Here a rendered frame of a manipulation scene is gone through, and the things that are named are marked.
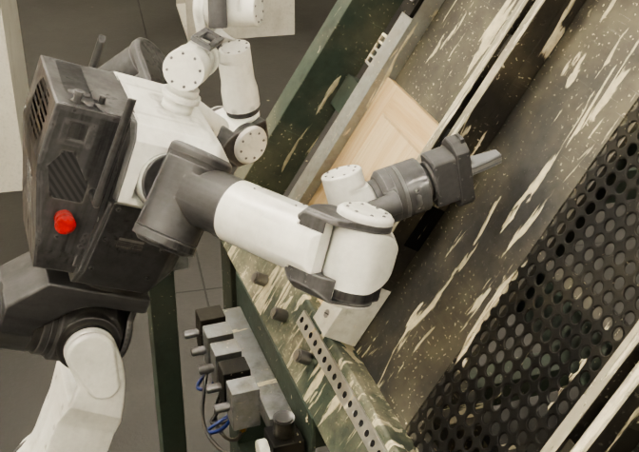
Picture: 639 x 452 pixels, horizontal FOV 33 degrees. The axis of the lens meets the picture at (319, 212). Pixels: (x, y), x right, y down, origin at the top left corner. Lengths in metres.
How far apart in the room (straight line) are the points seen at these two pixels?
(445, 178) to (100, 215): 0.54
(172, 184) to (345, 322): 0.52
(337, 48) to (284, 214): 0.98
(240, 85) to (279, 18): 3.78
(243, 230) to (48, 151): 0.35
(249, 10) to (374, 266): 0.71
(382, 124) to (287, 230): 0.72
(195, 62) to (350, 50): 0.76
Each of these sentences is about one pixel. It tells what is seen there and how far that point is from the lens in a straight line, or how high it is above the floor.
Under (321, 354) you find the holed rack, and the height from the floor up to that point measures 0.89.
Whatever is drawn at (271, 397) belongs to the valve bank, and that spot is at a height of 0.74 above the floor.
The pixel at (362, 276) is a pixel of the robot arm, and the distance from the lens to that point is 1.40.
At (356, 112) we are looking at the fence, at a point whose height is 1.16.
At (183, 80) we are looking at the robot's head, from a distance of 1.66.
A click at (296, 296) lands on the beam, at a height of 0.89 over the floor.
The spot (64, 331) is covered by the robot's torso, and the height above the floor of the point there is 0.99.
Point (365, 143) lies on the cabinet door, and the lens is 2.10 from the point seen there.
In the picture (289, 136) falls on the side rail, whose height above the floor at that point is 1.01.
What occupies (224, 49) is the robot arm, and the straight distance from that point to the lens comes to 2.04.
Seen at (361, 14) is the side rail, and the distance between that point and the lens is 2.33.
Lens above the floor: 2.05
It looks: 30 degrees down
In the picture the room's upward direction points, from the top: straight up
